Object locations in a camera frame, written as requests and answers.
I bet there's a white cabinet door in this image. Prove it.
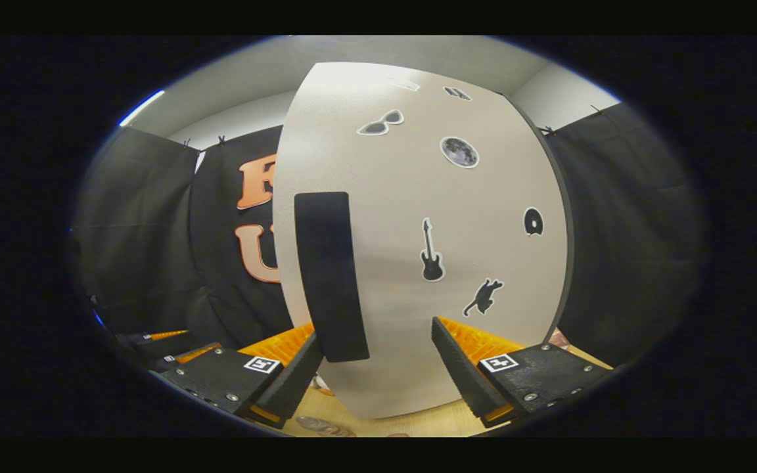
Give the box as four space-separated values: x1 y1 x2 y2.
272 62 574 420

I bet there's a black backdrop cloth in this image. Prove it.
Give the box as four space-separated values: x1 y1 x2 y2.
70 102 704 369

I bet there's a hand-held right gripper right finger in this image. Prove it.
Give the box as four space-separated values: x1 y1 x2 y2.
431 317 612 429

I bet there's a black cabinet door handle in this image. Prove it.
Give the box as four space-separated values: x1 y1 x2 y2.
294 191 371 363

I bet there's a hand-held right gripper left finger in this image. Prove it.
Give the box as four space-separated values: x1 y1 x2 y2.
149 322 325 430

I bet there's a grey cabinet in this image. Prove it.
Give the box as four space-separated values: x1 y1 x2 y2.
503 95 574 342

